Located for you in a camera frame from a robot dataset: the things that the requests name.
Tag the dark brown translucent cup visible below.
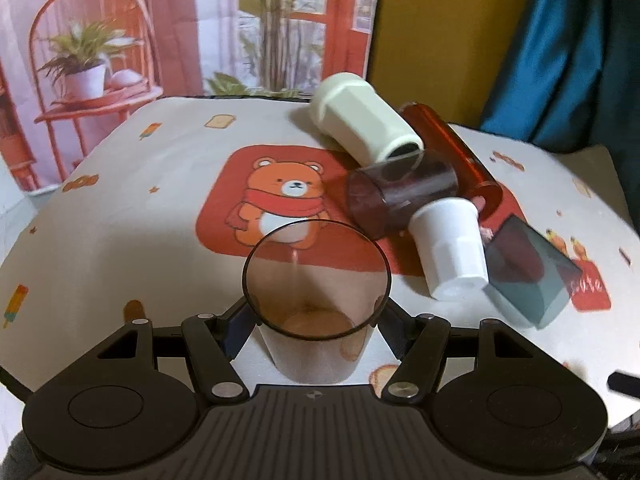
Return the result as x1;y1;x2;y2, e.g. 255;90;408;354
346;151;458;240

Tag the grey-blue translucent cup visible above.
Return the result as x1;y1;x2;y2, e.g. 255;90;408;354
485;214;582;330

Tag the cartoon bear tablecloth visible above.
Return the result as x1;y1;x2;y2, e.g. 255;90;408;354
1;98;639;423

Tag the reddish-brown translucent cup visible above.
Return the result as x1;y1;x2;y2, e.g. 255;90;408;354
242;219;392;385

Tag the red metallic tumbler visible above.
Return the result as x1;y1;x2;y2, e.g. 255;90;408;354
400;103;503;222

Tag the white plastic cup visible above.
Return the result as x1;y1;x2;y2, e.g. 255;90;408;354
408;197;488;301

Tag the cream faceted cup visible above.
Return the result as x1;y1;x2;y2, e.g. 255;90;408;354
309;73;424;167

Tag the teal curtain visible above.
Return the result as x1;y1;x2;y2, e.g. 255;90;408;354
480;0;639;222

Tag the printed room backdrop cloth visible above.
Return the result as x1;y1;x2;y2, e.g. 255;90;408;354
1;0;378;192

